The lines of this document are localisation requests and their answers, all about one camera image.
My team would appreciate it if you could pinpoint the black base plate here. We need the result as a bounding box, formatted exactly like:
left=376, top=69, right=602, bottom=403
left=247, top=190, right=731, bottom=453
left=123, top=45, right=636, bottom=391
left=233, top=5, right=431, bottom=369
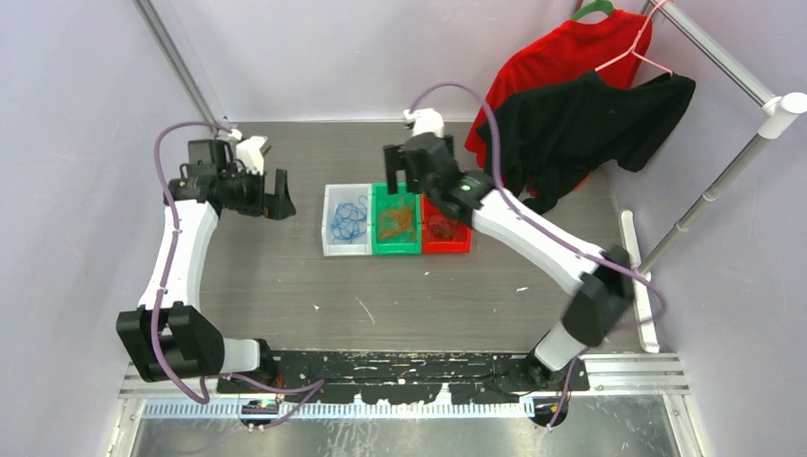
left=255, top=350, right=590, bottom=406

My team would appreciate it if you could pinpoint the white perforated cable duct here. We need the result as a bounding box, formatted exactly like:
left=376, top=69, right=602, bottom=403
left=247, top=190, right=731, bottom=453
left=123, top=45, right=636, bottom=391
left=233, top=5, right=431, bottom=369
left=142, top=399, right=534, bottom=420

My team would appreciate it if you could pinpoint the metal clothes rack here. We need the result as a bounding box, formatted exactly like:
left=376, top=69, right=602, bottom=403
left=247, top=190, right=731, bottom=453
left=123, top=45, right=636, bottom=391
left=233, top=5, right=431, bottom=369
left=610, top=1, right=806, bottom=352

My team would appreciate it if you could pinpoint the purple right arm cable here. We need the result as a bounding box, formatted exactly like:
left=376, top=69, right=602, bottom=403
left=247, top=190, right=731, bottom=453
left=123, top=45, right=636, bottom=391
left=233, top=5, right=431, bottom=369
left=406, top=82, right=666, bottom=430

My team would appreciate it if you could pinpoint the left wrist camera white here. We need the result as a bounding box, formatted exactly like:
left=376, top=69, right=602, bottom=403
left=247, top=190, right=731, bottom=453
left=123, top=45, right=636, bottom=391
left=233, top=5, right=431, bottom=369
left=228, top=129, right=271, bottom=176

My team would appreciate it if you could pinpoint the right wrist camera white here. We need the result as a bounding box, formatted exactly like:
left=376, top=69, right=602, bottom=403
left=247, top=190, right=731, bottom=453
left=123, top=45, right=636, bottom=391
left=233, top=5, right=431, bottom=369
left=403, top=109, right=444, bottom=138

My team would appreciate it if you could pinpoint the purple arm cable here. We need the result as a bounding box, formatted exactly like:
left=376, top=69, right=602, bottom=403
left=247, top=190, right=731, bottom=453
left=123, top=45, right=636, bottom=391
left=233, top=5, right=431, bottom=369
left=149, top=121, right=324, bottom=430
left=406, top=82, right=666, bottom=430

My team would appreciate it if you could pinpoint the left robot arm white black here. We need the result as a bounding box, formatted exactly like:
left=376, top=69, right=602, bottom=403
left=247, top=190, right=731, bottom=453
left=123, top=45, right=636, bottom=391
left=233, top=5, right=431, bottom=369
left=116, top=136, right=296, bottom=393

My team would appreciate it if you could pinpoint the red plastic bin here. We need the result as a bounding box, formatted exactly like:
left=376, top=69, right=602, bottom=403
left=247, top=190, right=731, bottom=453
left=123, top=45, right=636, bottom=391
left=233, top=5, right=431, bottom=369
left=421, top=195, right=472, bottom=254

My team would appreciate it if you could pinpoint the blue cable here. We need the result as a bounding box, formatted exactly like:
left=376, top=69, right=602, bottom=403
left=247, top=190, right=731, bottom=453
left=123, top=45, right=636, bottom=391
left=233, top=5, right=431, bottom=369
left=328, top=196, right=370, bottom=244

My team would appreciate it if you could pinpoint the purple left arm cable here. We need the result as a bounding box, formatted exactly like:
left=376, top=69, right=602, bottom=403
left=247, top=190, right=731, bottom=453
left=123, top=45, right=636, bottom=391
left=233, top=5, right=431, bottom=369
left=149, top=121, right=324, bottom=430

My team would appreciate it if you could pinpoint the white plastic bin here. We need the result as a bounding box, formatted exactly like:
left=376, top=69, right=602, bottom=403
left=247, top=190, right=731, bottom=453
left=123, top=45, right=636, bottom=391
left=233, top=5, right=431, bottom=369
left=321, top=184, right=372, bottom=257

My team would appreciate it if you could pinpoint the green hanger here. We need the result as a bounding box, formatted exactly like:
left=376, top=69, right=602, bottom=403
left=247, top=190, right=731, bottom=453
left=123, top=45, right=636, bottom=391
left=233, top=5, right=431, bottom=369
left=570, top=0, right=615, bottom=22

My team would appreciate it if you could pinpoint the green plastic bin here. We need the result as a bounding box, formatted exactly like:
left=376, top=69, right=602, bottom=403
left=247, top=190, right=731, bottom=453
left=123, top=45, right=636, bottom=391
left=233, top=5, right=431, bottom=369
left=370, top=183, right=422, bottom=255

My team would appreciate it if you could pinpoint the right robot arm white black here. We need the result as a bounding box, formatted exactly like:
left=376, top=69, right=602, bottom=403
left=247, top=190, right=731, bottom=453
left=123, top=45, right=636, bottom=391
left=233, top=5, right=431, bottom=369
left=383, top=132, right=635, bottom=391

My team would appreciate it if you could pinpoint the black t-shirt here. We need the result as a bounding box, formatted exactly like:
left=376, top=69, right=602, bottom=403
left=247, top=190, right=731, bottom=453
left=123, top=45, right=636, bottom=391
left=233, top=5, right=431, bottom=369
left=495, top=71, right=696, bottom=214

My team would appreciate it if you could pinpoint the brown cable bundle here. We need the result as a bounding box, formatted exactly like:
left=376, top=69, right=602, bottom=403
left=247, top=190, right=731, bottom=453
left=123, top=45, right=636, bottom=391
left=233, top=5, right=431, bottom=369
left=425, top=214, right=464, bottom=244

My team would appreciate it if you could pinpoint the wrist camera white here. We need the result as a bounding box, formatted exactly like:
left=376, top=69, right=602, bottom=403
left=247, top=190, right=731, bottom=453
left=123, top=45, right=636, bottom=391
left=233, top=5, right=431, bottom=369
left=403, top=109, right=444, bottom=138
left=228, top=129, right=271, bottom=176

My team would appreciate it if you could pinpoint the red t-shirt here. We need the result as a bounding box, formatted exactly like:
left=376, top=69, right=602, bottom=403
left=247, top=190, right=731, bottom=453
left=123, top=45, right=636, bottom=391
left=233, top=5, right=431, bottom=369
left=465, top=10, right=652, bottom=175

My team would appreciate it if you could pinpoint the pink hanger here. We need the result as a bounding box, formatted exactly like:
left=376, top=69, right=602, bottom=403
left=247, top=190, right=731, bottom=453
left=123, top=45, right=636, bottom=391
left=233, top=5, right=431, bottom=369
left=594, top=0, right=674, bottom=75

